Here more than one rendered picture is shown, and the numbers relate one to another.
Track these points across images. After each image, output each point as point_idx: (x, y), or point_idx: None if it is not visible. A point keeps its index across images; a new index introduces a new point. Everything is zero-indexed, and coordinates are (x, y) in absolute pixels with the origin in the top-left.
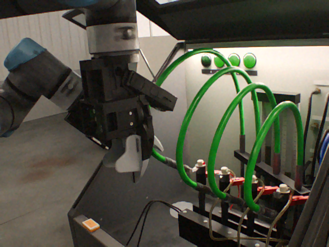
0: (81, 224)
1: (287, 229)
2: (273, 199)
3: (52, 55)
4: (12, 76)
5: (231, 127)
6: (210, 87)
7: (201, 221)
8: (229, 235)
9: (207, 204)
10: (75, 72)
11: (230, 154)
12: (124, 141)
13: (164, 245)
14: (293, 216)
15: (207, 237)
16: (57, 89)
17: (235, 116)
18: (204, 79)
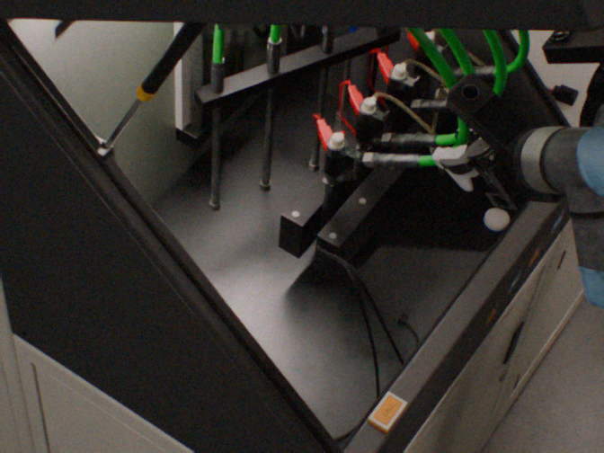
0: (382, 439)
1: (226, 133)
2: (326, 86)
3: (592, 127)
4: None
5: (127, 81)
6: (77, 49)
7: (360, 207)
8: (399, 168)
9: (298, 201)
10: (557, 128)
11: (127, 133)
12: (600, 111)
13: (304, 339)
14: (376, 69)
15: (377, 211)
16: (546, 185)
17: (135, 52)
18: (64, 42)
